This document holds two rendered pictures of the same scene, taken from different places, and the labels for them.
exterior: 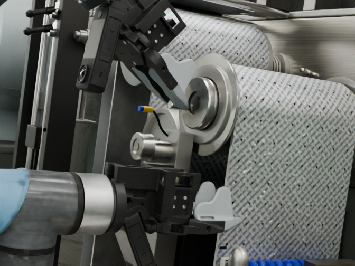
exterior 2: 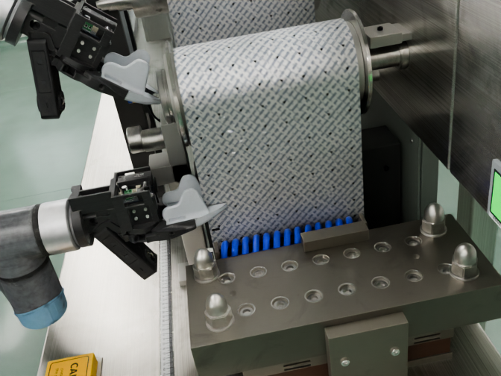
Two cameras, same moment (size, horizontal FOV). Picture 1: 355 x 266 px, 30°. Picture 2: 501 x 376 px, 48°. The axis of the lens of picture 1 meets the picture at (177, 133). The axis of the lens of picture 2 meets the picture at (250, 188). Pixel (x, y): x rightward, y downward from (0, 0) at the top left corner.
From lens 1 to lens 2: 64 cm
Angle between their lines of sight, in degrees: 39
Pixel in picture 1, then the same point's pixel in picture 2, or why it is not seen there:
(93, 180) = (48, 216)
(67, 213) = (30, 249)
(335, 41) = not seen: outside the picture
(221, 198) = (188, 199)
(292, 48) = not seen: outside the picture
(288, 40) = not seen: outside the picture
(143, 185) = (100, 207)
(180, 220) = (142, 230)
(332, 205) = (341, 167)
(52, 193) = (10, 238)
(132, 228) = (105, 240)
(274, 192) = (261, 173)
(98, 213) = (57, 244)
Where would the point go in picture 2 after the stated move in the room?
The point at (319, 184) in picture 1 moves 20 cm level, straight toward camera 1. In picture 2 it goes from (319, 152) to (232, 229)
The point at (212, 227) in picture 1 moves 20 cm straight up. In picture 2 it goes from (177, 231) to (142, 98)
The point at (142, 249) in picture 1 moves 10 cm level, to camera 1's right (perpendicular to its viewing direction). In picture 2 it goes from (122, 253) to (182, 264)
